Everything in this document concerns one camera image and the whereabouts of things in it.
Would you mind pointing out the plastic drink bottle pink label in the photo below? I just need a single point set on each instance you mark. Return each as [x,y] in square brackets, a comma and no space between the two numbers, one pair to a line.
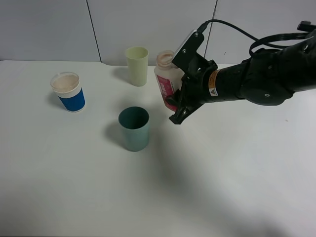
[168,76]

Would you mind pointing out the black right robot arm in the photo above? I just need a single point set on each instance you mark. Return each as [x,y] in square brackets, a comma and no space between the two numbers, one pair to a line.
[279,66]

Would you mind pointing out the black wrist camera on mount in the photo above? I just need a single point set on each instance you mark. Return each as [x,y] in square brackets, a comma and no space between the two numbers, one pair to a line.
[186,57]

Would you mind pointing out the clear cup with blue sleeve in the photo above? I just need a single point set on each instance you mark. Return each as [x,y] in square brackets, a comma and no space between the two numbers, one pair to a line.
[67,87]

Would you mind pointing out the teal green plastic cup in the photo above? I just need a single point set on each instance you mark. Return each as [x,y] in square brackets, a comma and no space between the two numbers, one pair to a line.
[135,124]

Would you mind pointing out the pale yellow plastic cup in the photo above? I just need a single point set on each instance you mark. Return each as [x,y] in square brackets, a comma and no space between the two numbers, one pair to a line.
[137,61]

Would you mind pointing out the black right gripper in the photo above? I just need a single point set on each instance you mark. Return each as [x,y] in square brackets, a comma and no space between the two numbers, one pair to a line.
[208,86]

